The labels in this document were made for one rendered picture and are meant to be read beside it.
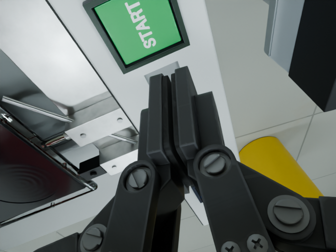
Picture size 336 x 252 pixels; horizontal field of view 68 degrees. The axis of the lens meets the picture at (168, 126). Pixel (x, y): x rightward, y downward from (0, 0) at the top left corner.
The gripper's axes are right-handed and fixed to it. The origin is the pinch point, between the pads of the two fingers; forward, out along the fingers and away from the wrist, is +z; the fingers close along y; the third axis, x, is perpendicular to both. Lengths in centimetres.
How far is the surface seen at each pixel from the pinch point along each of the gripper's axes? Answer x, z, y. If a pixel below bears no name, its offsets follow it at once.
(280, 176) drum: -166, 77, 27
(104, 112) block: -10.3, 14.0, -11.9
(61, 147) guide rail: -17.5, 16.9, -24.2
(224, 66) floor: -85, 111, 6
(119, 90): -4.5, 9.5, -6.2
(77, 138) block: -12.0, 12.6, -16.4
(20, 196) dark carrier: -19.0, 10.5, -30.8
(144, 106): -7.2, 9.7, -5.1
